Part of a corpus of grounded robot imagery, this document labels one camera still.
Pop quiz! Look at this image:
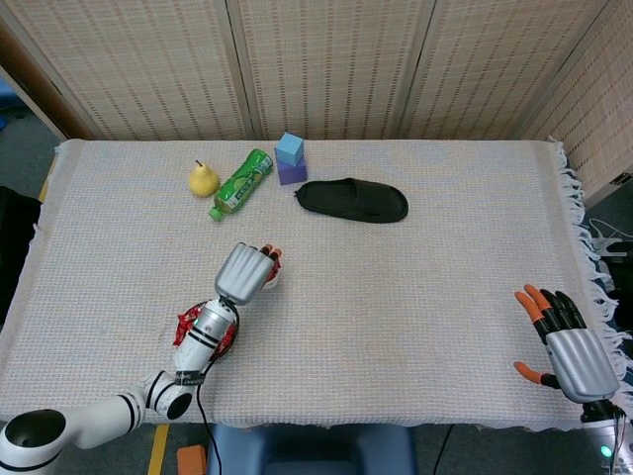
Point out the silver metal plate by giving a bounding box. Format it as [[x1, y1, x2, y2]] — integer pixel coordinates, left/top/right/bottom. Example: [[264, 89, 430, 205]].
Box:
[[172, 299, 241, 355]]

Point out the white woven tablecloth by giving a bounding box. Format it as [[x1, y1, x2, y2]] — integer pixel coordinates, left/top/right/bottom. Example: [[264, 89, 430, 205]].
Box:
[[0, 138, 633, 431]]

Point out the black slipper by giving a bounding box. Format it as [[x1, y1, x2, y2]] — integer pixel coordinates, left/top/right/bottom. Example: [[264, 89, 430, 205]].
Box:
[[292, 177, 410, 225]]

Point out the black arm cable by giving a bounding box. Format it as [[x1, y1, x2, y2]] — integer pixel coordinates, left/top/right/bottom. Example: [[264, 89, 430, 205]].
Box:
[[196, 306, 241, 475]]

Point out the bamboo folding screen panel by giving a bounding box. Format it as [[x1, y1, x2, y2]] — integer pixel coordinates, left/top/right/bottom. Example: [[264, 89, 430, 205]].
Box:
[[0, 0, 248, 143], [400, 0, 612, 141], [226, 0, 439, 141], [516, 0, 633, 199]]

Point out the green drink bottle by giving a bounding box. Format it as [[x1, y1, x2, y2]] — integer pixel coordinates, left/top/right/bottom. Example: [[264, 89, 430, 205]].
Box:
[[207, 147, 275, 222]]

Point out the light blue foam cube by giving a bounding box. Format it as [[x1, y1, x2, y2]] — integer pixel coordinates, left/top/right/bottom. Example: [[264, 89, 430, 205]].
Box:
[[274, 132, 306, 167]]

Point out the purple foam cube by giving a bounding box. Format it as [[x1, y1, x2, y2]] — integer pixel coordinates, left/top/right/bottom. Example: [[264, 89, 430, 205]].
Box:
[[275, 156, 309, 187]]

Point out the black equipment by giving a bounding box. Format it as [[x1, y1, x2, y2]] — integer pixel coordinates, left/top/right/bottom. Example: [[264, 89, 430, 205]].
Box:
[[600, 239, 633, 306]]

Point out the yellow pear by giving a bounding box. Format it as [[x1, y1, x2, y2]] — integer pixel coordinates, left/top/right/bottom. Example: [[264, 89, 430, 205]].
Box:
[[188, 159, 222, 198]]

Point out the orange foam block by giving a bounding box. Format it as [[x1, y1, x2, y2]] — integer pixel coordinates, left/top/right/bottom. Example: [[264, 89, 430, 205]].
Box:
[[176, 443, 208, 475]]

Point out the white paper cup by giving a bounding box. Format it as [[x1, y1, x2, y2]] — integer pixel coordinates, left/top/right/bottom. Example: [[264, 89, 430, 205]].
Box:
[[260, 261, 284, 291]]

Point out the white power strip with cables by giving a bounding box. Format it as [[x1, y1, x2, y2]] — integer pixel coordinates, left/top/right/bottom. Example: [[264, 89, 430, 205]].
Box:
[[588, 217, 633, 258]]

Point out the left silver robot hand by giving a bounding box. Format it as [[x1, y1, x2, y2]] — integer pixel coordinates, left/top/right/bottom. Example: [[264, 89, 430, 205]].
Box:
[[214, 241, 286, 306]]

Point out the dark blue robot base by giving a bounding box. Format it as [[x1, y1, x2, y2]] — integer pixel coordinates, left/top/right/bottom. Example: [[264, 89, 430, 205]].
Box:
[[206, 424, 419, 475]]

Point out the blue object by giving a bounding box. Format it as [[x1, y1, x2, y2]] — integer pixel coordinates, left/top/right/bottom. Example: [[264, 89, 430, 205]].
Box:
[[0, 81, 24, 135]]

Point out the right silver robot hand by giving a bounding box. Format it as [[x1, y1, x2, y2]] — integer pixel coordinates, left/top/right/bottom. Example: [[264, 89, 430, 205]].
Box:
[[512, 283, 621, 405]]

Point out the black fabric object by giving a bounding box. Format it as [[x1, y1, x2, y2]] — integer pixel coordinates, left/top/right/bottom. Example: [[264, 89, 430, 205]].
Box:
[[0, 185, 42, 333]]

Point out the brown wooden board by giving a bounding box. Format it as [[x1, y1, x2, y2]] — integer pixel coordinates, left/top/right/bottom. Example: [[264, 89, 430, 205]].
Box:
[[0, 22, 95, 143]]

